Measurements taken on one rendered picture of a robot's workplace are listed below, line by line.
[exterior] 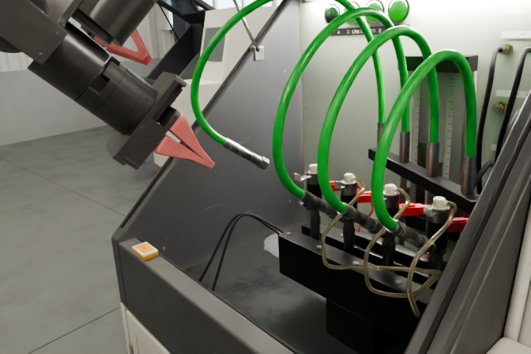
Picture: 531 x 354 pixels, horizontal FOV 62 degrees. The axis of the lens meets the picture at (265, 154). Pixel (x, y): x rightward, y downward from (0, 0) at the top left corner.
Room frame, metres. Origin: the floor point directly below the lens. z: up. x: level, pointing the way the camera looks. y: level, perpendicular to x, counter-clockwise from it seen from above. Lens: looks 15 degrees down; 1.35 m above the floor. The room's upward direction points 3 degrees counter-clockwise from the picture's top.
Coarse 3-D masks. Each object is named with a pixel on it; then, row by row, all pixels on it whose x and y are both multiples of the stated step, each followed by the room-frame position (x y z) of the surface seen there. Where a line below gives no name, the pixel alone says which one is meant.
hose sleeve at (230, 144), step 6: (228, 138) 0.79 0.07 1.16; (228, 144) 0.78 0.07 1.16; (234, 144) 0.79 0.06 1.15; (234, 150) 0.79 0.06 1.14; (240, 150) 0.79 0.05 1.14; (246, 150) 0.79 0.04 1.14; (246, 156) 0.79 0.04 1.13; (252, 156) 0.80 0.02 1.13; (258, 156) 0.80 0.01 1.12; (252, 162) 0.80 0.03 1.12; (258, 162) 0.80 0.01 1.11
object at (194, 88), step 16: (256, 0) 0.81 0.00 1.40; (272, 0) 0.82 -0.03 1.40; (336, 0) 0.85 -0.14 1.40; (240, 16) 0.80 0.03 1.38; (224, 32) 0.79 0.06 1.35; (368, 32) 0.87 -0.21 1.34; (208, 48) 0.78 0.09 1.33; (192, 80) 0.77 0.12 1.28; (192, 96) 0.77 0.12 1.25; (384, 96) 0.88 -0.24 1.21; (384, 112) 0.88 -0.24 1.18; (208, 128) 0.77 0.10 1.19
